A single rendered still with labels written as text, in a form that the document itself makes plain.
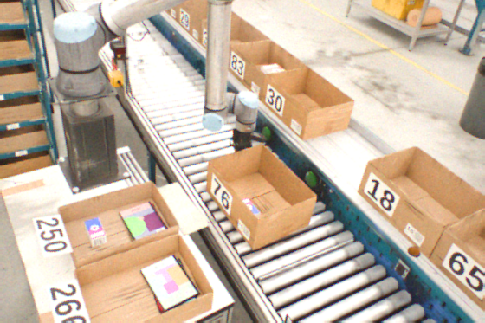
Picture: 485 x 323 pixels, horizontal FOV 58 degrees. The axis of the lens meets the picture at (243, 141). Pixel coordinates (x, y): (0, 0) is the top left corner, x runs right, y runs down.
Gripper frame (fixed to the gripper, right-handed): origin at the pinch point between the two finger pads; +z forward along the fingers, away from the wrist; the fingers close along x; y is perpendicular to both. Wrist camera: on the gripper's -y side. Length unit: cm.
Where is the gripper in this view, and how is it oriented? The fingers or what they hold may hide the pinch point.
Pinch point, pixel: (244, 161)
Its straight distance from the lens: 209.2
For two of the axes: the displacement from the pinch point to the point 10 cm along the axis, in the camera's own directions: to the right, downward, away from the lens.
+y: -8.7, 2.1, -4.5
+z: -1.1, 8.1, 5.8
